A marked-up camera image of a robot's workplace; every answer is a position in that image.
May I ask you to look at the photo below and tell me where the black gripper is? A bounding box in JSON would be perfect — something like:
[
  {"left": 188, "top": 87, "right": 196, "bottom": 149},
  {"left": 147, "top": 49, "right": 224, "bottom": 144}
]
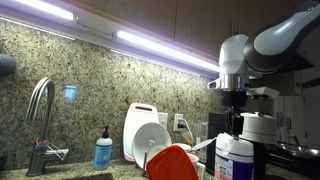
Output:
[{"left": 221, "top": 89, "right": 249, "bottom": 140}]

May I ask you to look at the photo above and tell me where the white Lysol wipe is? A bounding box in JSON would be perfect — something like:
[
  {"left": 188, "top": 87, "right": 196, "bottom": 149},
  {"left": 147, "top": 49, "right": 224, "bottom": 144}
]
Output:
[{"left": 216, "top": 132, "right": 242, "bottom": 151}]

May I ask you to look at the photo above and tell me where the Lysol wipes container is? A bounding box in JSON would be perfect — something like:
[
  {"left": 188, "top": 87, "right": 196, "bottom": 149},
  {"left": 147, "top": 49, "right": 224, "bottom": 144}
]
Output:
[{"left": 213, "top": 132, "right": 255, "bottom": 180}]

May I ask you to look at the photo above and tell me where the orange plastic container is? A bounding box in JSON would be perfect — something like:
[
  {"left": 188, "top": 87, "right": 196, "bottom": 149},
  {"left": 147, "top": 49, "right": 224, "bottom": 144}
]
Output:
[{"left": 145, "top": 144, "right": 200, "bottom": 180}]

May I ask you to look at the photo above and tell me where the grey and black coffee machine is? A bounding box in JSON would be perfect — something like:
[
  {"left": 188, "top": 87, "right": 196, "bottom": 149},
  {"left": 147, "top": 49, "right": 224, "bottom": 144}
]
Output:
[{"left": 196, "top": 111, "right": 280, "bottom": 180}]

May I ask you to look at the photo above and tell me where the mug with white interior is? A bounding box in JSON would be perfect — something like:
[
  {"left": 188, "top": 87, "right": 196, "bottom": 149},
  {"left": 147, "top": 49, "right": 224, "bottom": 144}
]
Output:
[{"left": 172, "top": 142, "right": 193, "bottom": 153}]

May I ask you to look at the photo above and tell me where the white ceramic bowl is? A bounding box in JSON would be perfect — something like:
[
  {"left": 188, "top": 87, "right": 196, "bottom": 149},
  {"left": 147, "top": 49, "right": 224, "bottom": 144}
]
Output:
[{"left": 131, "top": 121, "right": 173, "bottom": 169}]

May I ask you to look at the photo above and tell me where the long under-cabinet light bar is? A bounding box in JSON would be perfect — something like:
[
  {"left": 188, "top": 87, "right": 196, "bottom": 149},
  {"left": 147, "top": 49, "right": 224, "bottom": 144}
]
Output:
[{"left": 115, "top": 29, "right": 222, "bottom": 74}]

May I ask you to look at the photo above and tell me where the blue label soap bottle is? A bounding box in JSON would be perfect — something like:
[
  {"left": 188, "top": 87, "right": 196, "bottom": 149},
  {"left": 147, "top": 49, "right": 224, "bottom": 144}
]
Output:
[{"left": 92, "top": 125, "right": 114, "bottom": 171}]

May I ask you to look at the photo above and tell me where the steel kitchen faucet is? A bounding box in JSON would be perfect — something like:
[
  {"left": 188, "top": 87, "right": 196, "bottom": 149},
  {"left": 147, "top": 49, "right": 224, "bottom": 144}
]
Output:
[{"left": 25, "top": 76, "right": 70, "bottom": 178}]

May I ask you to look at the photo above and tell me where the short under-cabinet light bar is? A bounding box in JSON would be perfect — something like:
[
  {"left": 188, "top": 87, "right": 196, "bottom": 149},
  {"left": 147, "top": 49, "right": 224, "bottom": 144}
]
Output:
[{"left": 12, "top": 0, "right": 76, "bottom": 22}]

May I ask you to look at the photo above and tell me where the grey rounded object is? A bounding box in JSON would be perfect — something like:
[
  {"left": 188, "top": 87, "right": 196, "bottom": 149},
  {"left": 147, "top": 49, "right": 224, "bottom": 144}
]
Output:
[{"left": 0, "top": 52, "right": 18, "bottom": 78}]

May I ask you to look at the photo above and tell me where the white power cord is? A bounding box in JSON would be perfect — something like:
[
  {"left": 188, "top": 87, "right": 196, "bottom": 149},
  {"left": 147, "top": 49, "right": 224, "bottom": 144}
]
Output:
[{"left": 180, "top": 117, "right": 195, "bottom": 145}]

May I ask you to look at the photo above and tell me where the white wall outlet with plug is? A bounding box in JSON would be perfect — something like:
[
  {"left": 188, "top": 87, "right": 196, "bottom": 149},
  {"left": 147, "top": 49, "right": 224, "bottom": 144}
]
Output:
[{"left": 172, "top": 113, "right": 185, "bottom": 132}]

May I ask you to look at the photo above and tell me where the white wall plate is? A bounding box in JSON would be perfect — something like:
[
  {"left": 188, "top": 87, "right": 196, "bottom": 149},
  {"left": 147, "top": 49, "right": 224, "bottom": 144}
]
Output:
[{"left": 157, "top": 111, "right": 169, "bottom": 130}]

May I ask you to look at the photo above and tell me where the wooden wall cabinet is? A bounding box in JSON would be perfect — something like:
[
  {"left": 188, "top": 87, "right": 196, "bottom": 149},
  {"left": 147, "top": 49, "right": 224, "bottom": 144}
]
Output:
[{"left": 63, "top": 0, "right": 303, "bottom": 63}]

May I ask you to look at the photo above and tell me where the wire sponge holder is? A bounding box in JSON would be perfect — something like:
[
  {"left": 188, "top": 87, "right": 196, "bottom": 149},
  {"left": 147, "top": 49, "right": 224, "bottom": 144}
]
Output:
[{"left": 45, "top": 143, "right": 70, "bottom": 162}]

